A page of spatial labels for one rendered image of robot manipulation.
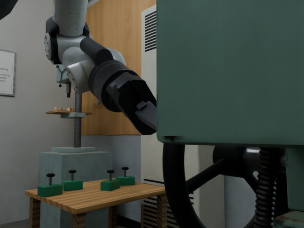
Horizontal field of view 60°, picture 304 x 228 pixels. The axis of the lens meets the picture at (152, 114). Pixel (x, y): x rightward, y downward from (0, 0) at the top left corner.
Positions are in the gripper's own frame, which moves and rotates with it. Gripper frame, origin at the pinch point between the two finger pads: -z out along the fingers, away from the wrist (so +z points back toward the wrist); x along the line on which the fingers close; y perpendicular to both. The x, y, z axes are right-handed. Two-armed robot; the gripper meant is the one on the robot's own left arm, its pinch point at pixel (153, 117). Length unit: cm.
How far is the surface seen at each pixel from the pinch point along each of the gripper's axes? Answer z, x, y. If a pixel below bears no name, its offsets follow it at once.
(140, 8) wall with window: 200, -71, 87
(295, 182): -25.2, 12.7, -0.1
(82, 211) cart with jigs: 52, -64, -40
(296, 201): -25.7, 12.1, -0.8
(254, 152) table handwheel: -13.0, -5.7, 7.0
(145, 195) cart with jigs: 57, -95, -16
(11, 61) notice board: 263, -60, -39
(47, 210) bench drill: 137, -131, -89
